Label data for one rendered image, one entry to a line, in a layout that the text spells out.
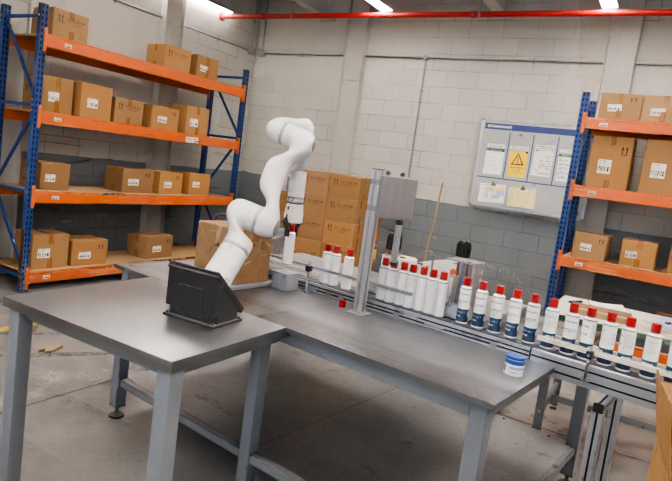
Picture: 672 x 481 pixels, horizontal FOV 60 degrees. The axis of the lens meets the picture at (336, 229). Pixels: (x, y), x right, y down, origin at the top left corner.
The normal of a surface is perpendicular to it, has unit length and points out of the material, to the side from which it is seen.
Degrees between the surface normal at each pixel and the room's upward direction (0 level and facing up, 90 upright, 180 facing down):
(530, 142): 90
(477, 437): 90
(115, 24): 90
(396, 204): 90
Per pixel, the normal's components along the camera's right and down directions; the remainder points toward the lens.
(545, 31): -0.50, 0.03
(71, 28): 0.87, 0.18
